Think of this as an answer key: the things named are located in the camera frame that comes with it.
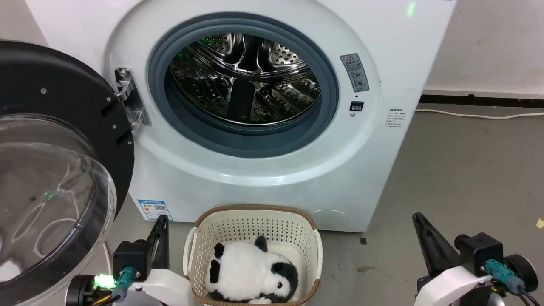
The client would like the grey warning sticker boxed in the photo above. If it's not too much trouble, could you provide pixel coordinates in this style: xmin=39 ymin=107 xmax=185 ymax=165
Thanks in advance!
xmin=340 ymin=53 xmax=370 ymax=93

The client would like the metal door hinge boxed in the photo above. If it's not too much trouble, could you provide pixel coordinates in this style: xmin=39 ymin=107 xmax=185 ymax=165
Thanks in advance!
xmin=114 ymin=67 xmax=150 ymax=130

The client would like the plush panda toy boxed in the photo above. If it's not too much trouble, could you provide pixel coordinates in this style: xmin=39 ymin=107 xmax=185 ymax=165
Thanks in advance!
xmin=205 ymin=236 xmax=299 ymax=304

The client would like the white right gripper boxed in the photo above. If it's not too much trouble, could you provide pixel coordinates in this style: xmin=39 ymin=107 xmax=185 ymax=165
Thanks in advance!
xmin=412 ymin=212 xmax=494 ymax=306

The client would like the small printed text label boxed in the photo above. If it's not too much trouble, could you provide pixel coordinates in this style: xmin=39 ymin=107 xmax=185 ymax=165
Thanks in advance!
xmin=385 ymin=108 xmax=408 ymax=129

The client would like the stainless steel washer drum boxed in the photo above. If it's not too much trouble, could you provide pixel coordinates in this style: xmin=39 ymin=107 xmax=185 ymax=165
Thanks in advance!
xmin=169 ymin=33 xmax=321 ymax=126

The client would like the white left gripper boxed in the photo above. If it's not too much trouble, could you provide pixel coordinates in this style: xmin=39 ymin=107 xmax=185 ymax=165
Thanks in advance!
xmin=127 ymin=215 xmax=195 ymax=306

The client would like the black baseboard strip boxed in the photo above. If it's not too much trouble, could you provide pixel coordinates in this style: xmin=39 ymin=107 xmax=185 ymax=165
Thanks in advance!
xmin=419 ymin=94 xmax=544 ymax=109

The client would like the white front-load washing machine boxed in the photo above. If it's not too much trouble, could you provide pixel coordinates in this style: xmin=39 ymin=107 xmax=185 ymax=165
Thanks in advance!
xmin=25 ymin=0 xmax=457 ymax=233

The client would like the blue energy label sticker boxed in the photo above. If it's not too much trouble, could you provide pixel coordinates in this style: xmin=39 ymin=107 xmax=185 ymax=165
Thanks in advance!
xmin=137 ymin=198 xmax=173 ymax=221

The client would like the round white filter cover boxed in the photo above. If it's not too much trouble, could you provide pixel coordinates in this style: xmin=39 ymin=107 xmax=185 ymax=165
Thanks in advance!
xmin=308 ymin=209 xmax=350 ymax=226

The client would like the black washer door, clear glass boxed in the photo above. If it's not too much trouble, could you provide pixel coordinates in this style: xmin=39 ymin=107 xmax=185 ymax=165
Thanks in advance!
xmin=0 ymin=40 xmax=136 ymax=306

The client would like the teal plug left camera cable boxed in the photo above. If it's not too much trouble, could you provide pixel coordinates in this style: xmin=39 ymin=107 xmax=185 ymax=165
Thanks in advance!
xmin=111 ymin=267 xmax=137 ymax=303

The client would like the teal plug camera cable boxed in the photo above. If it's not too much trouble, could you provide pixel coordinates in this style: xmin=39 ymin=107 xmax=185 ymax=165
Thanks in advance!
xmin=111 ymin=267 xmax=137 ymax=303
xmin=485 ymin=259 xmax=544 ymax=306

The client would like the grey rubber door gasket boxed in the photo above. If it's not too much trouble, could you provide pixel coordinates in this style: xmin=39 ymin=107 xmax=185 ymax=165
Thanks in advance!
xmin=147 ymin=13 xmax=340 ymax=159

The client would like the cream plastic laundry basket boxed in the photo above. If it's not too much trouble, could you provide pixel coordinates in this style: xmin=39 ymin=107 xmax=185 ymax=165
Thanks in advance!
xmin=183 ymin=205 xmax=323 ymax=306

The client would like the white floor cable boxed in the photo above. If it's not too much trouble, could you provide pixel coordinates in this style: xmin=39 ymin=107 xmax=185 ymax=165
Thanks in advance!
xmin=415 ymin=109 xmax=544 ymax=120

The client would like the teal plug right camera cable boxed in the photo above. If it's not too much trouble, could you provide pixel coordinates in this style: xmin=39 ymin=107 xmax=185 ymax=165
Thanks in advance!
xmin=485 ymin=259 xmax=544 ymax=306

